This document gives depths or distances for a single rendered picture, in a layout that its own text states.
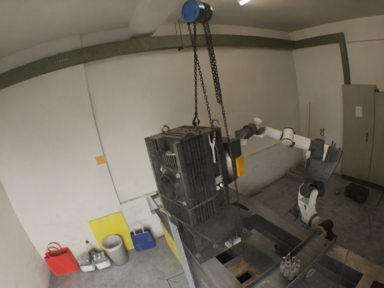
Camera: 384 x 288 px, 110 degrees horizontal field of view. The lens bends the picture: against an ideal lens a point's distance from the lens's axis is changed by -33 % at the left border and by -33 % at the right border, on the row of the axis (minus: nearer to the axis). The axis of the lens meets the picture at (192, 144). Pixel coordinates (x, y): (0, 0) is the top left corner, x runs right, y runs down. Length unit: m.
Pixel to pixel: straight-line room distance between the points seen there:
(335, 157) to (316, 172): 0.20
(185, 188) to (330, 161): 1.18
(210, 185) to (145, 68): 1.64
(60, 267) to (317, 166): 3.23
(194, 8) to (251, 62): 2.32
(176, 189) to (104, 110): 1.40
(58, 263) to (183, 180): 2.28
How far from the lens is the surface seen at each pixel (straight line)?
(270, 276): 1.54
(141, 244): 2.86
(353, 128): 3.74
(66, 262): 3.03
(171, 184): 1.46
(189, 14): 1.28
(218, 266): 1.63
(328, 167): 1.75
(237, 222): 1.63
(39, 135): 2.51
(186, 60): 2.76
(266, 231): 2.23
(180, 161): 1.34
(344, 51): 3.81
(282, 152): 4.04
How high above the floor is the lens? 1.93
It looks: 15 degrees down
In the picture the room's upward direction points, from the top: 10 degrees counter-clockwise
